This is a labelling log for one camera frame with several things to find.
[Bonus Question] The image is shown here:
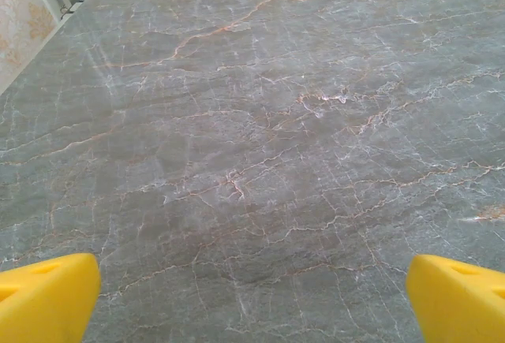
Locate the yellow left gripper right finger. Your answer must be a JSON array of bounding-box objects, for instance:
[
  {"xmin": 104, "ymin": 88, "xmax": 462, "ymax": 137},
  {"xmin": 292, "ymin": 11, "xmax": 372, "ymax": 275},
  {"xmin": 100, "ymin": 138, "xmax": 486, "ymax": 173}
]
[{"xmin": 406, "ymin": 254, "xmax": 505, "ymax": 343}]

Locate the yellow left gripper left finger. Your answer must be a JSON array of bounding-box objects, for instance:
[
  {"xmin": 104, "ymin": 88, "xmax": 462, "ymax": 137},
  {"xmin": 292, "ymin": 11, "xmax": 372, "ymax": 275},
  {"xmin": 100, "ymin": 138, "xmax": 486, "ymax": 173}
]
[{"xmin": 0, "ymin": 252, "xmax": 102, "ymax": 343}]

